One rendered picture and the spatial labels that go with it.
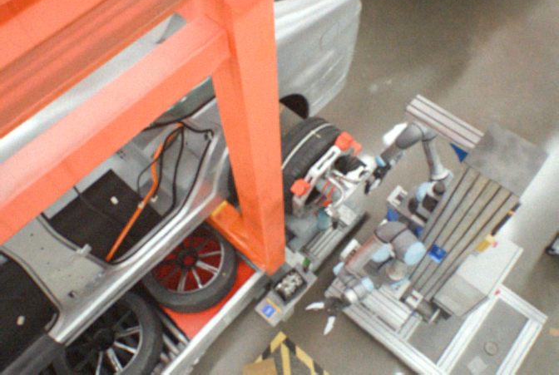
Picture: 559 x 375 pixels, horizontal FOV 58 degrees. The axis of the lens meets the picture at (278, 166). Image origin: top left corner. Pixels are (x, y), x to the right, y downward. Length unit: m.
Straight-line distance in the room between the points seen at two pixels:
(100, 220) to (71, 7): 2.42
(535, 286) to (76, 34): 3.76
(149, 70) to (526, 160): 1.47
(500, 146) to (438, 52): 3.15
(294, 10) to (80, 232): 1.91
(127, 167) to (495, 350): 2.76
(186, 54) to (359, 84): 3.56
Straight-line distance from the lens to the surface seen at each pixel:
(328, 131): 3.13
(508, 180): 2.11
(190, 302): 3.41
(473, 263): 2.80
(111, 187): 3.52
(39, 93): 1.06
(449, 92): 4.95
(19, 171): 1.32
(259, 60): 1.59
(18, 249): 2.44
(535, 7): 6.02
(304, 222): 3.83
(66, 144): 1.31
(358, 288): 2.61
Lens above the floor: 3.74
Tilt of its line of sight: 60 degrees down
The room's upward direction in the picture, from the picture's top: 3 degrees counter-clockwise
